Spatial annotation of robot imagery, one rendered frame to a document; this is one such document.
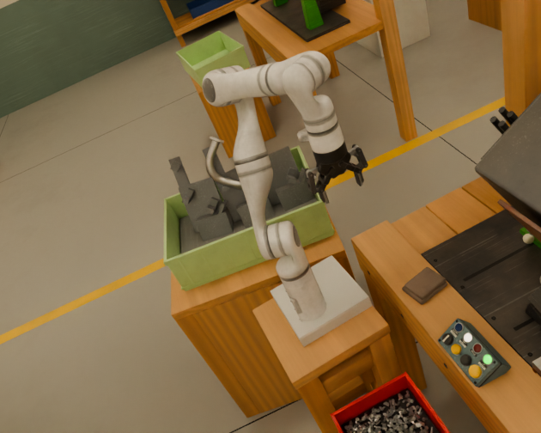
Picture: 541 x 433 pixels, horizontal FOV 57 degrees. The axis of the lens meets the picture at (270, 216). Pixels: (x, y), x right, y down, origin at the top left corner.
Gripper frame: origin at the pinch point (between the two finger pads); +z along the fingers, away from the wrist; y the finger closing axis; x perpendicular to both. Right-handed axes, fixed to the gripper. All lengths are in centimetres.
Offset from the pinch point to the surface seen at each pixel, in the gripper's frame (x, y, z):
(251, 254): 48, -27, 45
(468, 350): -30.4, 9.0, 36.0
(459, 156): 140, 120, 130
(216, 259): 50, -39, 41
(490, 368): -37, 10, 35
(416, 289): -7.3, 9.4, 36.9
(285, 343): 4, -29, 45
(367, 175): 166, 67, 130
